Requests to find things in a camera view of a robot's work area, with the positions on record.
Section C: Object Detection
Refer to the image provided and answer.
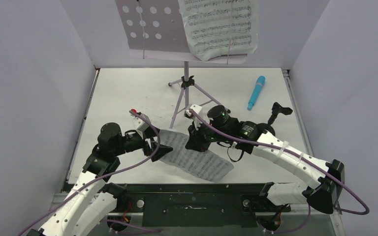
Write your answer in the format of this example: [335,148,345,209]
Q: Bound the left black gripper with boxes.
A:
[114,124,173,160]

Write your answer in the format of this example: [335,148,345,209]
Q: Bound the sheet music page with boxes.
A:
[178,0,259,61]
[159,130,234,183]

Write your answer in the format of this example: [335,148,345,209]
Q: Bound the black microphone desk stand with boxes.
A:
[258,102,293,136]

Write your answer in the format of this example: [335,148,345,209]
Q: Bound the lilac perforated music stand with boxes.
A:
[115,0,250,116]

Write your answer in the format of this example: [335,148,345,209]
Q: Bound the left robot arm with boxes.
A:
[27,122,173,236]

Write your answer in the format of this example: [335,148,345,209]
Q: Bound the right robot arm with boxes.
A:
[185,103,345,214]

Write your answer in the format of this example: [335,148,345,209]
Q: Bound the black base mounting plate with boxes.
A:
[62,183,325,228]

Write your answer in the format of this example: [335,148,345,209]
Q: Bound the blue toy microphone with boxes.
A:
[247,76,266,111]

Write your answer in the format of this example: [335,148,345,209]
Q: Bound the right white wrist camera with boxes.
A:
[184,104,203,130]

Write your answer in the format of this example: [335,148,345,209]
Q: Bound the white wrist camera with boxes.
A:
[184,104,203,130]
[130,109,150,140]

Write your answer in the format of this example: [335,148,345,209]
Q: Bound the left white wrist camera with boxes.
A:
[130,109,150,140]

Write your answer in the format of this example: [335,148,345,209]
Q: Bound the aluminium rail frame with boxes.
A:
[43,192,346,236]

